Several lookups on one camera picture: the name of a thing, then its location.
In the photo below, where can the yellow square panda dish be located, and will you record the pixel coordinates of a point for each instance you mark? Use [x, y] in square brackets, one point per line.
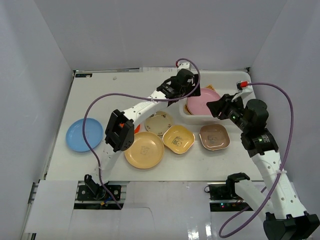
[178, 139]

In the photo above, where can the pink round plate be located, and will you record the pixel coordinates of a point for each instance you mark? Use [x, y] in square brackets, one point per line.
[200, 103]

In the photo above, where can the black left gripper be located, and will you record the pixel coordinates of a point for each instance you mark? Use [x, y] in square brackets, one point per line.
[187, 88]

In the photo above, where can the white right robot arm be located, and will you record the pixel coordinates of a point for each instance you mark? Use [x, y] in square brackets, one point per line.
[283, 216]

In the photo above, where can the orange round plate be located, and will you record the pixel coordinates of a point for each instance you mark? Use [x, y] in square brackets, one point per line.
[137, 128]

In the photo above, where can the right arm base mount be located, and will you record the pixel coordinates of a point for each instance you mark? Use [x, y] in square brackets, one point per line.
[222, 196]

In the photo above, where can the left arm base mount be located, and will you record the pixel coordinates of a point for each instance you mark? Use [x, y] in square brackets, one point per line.
[92, 196]

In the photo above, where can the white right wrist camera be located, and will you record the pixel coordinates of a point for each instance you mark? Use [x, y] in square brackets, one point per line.
[244, 89]

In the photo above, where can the brown square panda dish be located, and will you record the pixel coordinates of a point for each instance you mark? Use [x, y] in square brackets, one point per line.
[214, 137]

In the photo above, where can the beige patterned small plate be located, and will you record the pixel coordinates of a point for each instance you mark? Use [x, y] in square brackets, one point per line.
[159, 123]

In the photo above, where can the black label sticker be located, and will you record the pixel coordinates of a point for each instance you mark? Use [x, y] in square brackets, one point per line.
[83, 75]

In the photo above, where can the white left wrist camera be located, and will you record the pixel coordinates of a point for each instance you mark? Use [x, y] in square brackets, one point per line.
[183, 66]

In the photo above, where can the yellow round bear plate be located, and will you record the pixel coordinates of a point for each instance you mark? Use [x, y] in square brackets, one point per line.
[146, 151]

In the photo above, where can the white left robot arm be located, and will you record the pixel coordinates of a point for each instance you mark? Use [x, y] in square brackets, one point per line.
[119, 132]

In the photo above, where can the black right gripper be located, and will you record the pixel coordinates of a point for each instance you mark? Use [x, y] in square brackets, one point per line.
[223, 105]

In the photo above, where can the woven bamboo fan tray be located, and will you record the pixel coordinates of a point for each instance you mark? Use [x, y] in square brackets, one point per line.
[210, 87]

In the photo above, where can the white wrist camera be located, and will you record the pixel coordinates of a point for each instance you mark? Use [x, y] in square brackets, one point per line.
[244, 89]
[183, 66]

